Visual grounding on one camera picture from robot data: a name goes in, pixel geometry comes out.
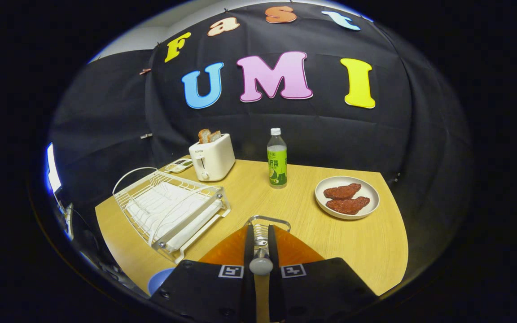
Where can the white toaster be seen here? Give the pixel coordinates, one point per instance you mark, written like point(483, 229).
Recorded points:
point(216, 161)

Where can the blue plate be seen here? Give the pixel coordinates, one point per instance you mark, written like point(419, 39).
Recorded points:
point(157, 282)

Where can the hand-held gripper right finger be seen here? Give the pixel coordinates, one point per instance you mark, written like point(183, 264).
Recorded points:
point(274, 287)

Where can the toasted bread slice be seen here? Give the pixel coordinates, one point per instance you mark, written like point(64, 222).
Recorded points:
point(215, 136)
point(203, 136)

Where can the green label drink bottle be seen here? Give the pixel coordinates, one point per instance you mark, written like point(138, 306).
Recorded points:
point(277, 168)

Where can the red meat piece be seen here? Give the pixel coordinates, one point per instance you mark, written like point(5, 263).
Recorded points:
point(348, 206)
point(341, 191)

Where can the black backdrop cloth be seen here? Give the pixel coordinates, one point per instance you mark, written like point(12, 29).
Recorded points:
point(330, 130)

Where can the metal spoon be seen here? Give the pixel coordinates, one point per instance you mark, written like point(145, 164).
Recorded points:
point(260, 265)

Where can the white compartment seasoning tray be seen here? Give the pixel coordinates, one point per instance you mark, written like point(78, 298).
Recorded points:
point(177, 166)

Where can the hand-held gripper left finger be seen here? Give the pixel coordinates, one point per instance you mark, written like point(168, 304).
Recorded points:
point(195, 291)

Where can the white plate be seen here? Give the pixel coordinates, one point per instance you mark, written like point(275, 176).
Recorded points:
point(368, 188)

